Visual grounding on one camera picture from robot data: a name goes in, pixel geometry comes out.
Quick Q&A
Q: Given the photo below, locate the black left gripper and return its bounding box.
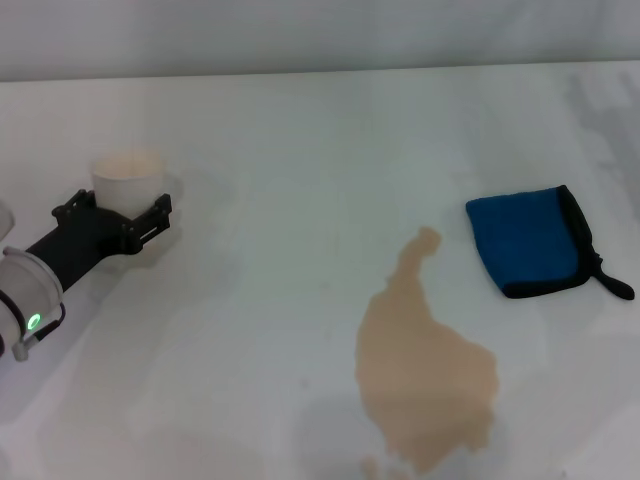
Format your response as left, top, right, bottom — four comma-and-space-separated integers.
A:
24, 189, 174, 292

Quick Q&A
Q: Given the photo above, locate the white paper cup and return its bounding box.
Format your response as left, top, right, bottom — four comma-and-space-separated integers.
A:
89, 148, 169, 219

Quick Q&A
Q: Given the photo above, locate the blue rag with black trim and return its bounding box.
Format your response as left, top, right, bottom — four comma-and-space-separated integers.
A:
465, 184, 636, 302

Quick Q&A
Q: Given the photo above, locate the brown liquid spill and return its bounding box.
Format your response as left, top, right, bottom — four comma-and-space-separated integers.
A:
354, 225, 501, 476

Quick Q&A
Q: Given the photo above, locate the grey left wrist cable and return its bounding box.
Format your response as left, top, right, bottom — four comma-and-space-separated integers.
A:
22, 302, 67, 347

